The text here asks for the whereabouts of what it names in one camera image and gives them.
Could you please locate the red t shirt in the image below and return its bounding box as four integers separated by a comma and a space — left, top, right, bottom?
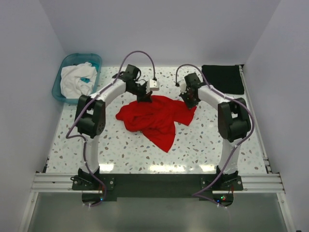
115, 95, 197, 153

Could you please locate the aluminium front frame rail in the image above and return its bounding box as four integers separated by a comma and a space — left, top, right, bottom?
30, 173, 285, 193

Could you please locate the white crumpled t shirt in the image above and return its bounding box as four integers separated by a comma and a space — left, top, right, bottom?
60, 64, 95, 99

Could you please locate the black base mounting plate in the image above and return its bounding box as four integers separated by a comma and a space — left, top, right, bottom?
70, 174, 243, 204

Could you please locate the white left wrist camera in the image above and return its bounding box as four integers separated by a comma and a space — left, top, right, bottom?
147, 79, 160, 91

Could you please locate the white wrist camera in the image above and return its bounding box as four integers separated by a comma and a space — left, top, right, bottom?
147, 79, 160, 91
179, 81, 187, 95

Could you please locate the black folded t shirt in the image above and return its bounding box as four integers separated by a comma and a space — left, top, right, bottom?
201, 65, 244, 95

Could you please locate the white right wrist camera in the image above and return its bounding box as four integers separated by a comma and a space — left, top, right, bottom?
179, 81, 187, 95

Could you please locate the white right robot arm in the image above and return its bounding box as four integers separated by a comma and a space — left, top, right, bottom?
180, 73, 252, 174

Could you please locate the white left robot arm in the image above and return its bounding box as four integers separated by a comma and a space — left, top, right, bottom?
74, 65, 152, 177

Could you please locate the teal plastic laundry basket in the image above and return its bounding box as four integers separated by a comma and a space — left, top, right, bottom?
52, 53, 102, 104

